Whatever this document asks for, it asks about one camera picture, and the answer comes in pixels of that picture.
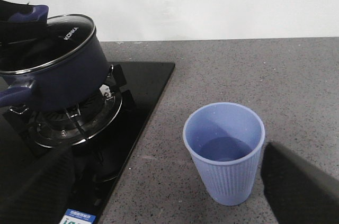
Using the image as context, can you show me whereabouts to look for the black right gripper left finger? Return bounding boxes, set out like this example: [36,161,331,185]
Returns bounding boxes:
[1,147,75,223]

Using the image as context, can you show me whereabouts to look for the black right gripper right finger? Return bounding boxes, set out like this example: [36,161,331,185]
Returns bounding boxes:
[261,142,338,223]

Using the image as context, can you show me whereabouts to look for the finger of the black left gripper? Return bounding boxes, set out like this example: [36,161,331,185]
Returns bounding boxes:
[1,0,48,44]

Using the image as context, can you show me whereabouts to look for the light blue ribbed cup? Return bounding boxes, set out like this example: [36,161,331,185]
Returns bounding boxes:
[183,102,265,205]

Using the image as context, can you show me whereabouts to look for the dark blue cooking pot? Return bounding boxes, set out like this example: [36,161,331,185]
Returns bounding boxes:
[0,13,110,113]

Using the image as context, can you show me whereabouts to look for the black pot support grate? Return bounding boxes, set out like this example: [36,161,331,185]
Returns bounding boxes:
[1,64,129,140]

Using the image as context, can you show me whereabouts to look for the blue energy label sticker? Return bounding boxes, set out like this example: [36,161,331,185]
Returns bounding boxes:
[59,209,96,224]

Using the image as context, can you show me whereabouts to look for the black gas burner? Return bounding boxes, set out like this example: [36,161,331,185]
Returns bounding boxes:
[29,85,122,148]

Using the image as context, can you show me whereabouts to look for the black glass gas stove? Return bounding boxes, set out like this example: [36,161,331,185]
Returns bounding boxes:
[1,62,175,223]

